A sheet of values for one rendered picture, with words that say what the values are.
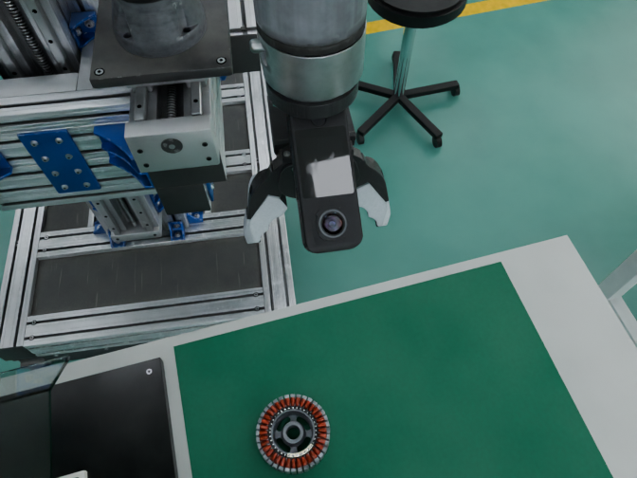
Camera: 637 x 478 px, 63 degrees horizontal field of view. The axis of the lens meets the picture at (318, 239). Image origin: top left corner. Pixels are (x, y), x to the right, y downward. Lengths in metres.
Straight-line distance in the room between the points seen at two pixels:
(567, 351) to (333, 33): 0.77
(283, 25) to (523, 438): 0.74
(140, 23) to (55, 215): 1.08
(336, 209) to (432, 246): 1.51
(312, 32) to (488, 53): 2.31
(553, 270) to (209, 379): 0.65
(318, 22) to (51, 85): 0.79
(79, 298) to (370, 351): 1.02
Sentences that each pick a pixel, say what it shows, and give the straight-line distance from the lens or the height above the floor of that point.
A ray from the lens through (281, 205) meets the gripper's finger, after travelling 0.48.
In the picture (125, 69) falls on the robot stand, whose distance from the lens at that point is 0.92.
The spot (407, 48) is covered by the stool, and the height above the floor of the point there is 0.31.
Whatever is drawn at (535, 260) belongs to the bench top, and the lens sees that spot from 1.06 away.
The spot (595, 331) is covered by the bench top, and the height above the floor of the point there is 0.75.
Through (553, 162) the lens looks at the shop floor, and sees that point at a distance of 2.27.
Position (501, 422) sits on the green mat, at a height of 0.75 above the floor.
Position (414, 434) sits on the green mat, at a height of 0.75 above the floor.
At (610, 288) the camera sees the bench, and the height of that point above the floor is 0.24.
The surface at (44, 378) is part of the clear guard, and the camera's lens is 0.65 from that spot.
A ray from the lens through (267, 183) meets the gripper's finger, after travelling 0.46.
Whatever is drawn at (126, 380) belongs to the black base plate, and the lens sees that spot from 0.92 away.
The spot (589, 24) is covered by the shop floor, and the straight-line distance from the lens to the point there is 2.97.
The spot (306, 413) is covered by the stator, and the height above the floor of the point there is 0.78.
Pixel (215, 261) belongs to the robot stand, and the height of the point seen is 0.21.
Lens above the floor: 1.61
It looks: 59 degrees down
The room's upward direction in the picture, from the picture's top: straight up
